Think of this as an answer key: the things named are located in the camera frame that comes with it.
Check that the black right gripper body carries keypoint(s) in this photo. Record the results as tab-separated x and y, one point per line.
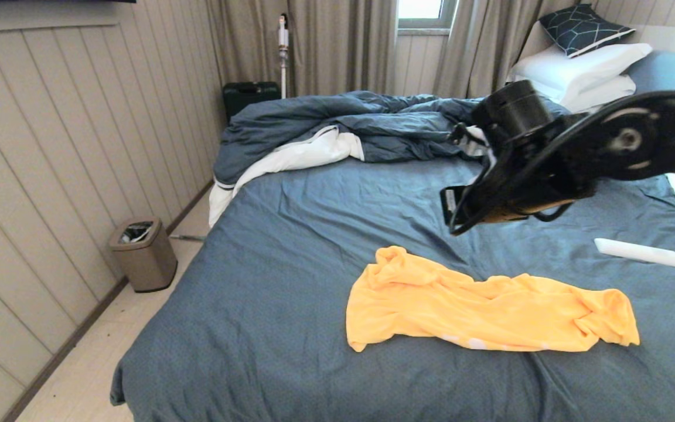
525	181

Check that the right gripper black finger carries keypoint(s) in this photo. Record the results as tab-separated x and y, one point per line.
525	212
452	205

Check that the yellow polo shirt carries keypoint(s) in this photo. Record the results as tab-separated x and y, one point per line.
460	310

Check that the white remote control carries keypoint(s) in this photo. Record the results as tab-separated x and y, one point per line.
642	253

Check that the dark blue duvet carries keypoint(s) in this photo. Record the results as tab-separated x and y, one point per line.
343	120

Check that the bed with blue sheet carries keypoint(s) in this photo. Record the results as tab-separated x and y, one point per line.
314	234

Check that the beige window curtain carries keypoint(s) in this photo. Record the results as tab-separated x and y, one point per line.
337	44
478	44

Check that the dark patterned cushion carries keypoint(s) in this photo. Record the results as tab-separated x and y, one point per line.
583	29

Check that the light blue headboard pad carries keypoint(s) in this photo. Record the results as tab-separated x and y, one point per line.
671	73

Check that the grey framed window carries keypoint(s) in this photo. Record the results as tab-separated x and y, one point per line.
422	9

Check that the dark green hard case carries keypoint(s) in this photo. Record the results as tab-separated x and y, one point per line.
249	95

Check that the white stick vacuum cleaner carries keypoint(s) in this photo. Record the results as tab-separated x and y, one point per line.
283	38

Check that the beige trash bin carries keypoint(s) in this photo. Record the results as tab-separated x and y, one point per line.
147	264

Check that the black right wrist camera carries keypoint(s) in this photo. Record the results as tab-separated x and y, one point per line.
510	111

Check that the dark wall television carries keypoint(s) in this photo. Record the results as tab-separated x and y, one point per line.
50	1

